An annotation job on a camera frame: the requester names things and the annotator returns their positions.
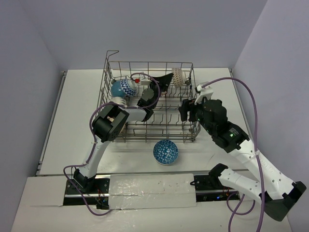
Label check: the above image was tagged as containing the grey wire dish rack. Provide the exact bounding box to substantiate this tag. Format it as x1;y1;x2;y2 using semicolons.
98;50;200;143

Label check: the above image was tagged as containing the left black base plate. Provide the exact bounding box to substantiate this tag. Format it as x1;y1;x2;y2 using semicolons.
63;177;110;210

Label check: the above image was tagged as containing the red patterned bowl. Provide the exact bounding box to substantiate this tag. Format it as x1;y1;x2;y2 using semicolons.
120;79;137;97

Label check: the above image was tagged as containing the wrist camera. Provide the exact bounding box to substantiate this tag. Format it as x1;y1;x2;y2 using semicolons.
133;73;151;86
195;82;213;105

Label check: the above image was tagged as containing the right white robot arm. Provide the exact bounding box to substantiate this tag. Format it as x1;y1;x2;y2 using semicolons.
179;99;307;221

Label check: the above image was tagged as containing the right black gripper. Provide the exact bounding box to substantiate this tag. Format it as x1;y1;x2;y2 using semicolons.
178;95;215;135

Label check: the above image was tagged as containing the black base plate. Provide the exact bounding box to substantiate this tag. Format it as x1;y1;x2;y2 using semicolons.
190;174;240;202
63;177;110;210

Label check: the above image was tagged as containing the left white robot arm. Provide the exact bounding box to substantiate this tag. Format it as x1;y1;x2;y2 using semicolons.
73;73;174;193

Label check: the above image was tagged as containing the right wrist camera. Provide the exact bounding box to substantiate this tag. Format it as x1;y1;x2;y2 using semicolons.
195;82;213;105

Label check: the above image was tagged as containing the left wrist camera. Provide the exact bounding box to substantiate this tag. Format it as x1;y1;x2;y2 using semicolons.
133;73;151;86

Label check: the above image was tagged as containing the grey patterned bowl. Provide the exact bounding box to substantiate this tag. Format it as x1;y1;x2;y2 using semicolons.
171;68;186;88

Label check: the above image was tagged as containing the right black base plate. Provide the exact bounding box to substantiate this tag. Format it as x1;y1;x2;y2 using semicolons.
190;174;240;202

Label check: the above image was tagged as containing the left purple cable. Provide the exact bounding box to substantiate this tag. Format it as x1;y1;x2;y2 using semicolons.
62;71;161;216

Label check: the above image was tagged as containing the plain blue bowl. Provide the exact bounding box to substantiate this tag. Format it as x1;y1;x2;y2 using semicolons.
111;81;123;97

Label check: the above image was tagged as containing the blue patterned bowl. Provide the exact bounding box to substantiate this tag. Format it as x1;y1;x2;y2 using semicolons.
153;139;179;165

